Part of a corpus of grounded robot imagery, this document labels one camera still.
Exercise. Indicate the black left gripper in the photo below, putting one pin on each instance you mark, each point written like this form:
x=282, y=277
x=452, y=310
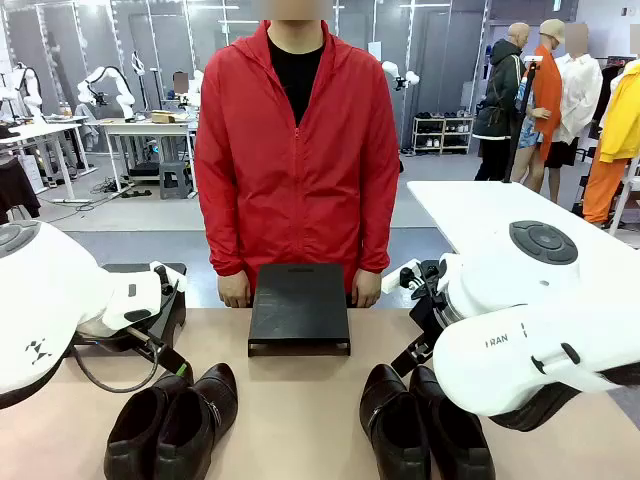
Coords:
x=107, y=339

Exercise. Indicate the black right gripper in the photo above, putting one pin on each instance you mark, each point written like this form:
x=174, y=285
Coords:
x=430, y=300

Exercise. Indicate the textured black buckle shoe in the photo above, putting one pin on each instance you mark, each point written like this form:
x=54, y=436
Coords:
x=392, y=425
x=457, y=440

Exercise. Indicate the small white background robot arm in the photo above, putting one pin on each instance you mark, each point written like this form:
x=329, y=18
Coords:
x=400, y=75

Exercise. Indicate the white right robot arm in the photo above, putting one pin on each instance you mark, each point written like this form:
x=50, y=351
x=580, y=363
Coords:
x=510, y=360

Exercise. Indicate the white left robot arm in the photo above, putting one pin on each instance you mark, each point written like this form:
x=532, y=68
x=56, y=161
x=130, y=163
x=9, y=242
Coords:
x=45, y=290

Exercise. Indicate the person's left forearm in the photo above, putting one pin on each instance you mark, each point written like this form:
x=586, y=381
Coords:
x=375, y=225

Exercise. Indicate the person's right forearm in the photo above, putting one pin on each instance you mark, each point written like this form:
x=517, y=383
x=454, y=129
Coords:
x=217, y=230

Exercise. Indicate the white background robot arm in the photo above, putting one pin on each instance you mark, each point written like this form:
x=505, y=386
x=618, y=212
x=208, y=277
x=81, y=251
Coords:
x=27, y=90
x=112, y=85

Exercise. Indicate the person in red jacket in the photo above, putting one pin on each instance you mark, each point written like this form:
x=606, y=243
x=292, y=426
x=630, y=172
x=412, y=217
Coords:
x=295, y=165

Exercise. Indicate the person in white shirt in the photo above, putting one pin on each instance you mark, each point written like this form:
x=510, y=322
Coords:
x=580, y=95

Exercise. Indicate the person's left hand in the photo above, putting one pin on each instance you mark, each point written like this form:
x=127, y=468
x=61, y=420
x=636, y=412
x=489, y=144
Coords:
x=367, y=291

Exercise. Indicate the person's right hand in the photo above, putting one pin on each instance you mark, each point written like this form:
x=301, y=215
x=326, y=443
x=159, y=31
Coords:
x=235, y=292

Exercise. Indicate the smooth black leather shoe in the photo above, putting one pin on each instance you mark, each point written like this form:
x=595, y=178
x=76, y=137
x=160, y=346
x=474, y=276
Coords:
x=132, y=430
x=197, y=425

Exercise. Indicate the grey plastic stool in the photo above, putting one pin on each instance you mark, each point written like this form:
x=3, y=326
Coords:
x=176, y=179

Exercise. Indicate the dark cloth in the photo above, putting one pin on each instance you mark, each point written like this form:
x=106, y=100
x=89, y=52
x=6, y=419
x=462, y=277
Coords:
x=17, y=187

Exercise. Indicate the white desk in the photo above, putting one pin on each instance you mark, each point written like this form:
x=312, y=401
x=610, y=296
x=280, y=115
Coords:
x=145, y=131
x=40, y=135

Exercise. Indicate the white shoe rack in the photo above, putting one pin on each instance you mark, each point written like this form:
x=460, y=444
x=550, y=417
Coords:
x=442, y=134

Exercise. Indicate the cardboard box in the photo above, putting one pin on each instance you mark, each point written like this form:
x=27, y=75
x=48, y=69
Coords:
x=162, y=117

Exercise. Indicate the black tripod pole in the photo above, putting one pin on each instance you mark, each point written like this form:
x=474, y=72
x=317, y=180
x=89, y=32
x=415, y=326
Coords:
x=522, y=115

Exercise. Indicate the mannequin in yellow hoodie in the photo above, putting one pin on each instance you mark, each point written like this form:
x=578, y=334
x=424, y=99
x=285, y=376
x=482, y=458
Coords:
x=617, y=130

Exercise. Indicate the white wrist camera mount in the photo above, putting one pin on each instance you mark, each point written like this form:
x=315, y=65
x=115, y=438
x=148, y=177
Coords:
x=397, y=277

